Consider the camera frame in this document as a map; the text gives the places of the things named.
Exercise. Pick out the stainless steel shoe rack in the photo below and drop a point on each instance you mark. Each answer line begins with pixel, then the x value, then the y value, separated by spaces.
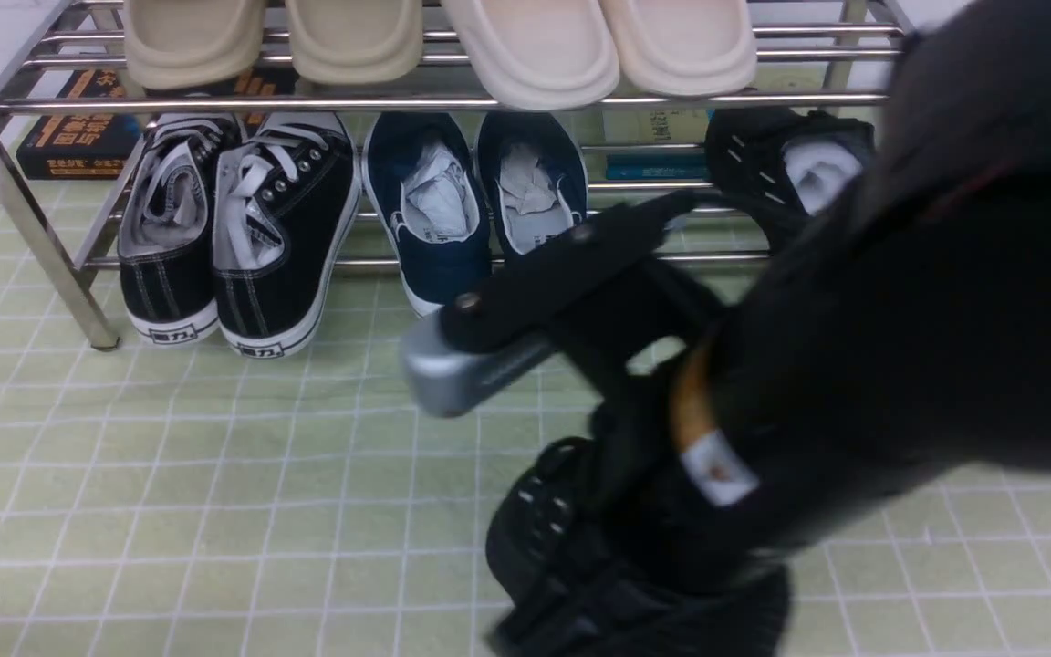
pixel 81 35

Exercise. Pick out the black canvas sneaker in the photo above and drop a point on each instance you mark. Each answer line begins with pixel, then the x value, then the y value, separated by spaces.
pixel 284 202
pixel 165 239

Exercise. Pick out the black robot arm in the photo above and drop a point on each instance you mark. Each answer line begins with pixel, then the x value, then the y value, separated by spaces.
pixel 901 332

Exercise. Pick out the cream slipper far right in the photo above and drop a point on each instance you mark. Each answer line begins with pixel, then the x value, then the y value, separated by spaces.
pixel 684 48

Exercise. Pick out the beige slipper far left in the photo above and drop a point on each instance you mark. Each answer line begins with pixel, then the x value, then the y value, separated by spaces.
pixel 183 44

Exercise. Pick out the navy slip-on shoe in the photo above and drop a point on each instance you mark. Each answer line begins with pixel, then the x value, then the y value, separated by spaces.
pixel 533 176
pixel 419 174

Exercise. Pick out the cream slipper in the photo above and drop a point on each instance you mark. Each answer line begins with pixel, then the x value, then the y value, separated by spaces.
pixel 684 48
pixel 538 55

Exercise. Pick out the navy slip-on shoe right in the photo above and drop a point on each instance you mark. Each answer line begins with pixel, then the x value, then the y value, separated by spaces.
pixel 533 176

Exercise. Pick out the blue beige book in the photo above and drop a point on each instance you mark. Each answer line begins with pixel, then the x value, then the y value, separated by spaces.
pixel 659 145

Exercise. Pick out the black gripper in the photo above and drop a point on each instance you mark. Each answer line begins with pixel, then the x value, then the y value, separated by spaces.
pixel 599 295

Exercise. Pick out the navy slip-on shoe left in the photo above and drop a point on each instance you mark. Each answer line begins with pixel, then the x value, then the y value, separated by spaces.
pixel 419 174

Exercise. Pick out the green checkered floor mat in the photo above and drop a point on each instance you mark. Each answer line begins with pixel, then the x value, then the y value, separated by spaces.
pixel 191 502

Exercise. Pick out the black canvas sneaker left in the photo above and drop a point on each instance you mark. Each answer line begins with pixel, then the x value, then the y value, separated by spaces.
pixel 165 239

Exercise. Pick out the black canvas sneaker right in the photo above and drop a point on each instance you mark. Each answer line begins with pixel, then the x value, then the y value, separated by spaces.
pixel 284 202

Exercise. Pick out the black orange book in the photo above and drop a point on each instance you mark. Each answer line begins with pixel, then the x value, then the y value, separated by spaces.
pixel 98 146

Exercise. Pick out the black knit sneaker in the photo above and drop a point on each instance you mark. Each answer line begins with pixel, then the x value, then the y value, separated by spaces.
pixel 573 594
pixel 784 166

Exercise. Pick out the beige slipper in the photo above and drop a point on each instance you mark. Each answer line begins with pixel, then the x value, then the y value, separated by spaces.
pixel 183 44
pixel 354 43

